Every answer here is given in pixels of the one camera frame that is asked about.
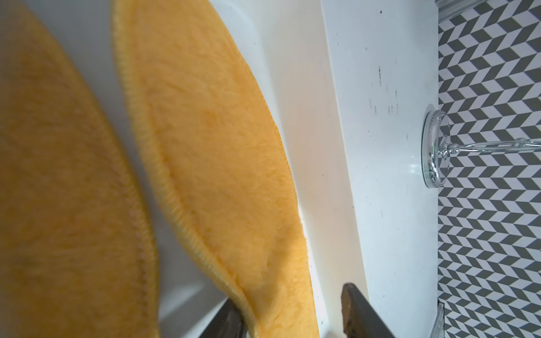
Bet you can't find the chrome wire glass rack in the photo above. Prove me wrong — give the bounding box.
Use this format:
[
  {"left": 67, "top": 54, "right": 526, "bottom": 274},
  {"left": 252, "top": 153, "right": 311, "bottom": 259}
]
[{"left": 421, "top": 108, "right": 540, "bottom": 189}]

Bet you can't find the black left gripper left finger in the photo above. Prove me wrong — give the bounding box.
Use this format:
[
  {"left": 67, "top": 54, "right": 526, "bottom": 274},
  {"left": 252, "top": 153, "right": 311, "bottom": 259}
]
[{"left": 200, "top": 299, "right": 248, "bottom": 338}]

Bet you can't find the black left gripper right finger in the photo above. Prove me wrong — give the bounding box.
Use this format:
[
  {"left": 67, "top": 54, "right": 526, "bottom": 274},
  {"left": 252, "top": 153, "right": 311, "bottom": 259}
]
[{"left": 341, "top": 283, "right": 394, "bottom": 338}]

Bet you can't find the white rectangular storage tray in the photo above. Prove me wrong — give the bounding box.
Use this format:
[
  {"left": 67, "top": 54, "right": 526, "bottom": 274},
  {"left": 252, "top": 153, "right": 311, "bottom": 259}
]
[{"left": 1, "top": 1, "right": 319, "bottom": 337}]

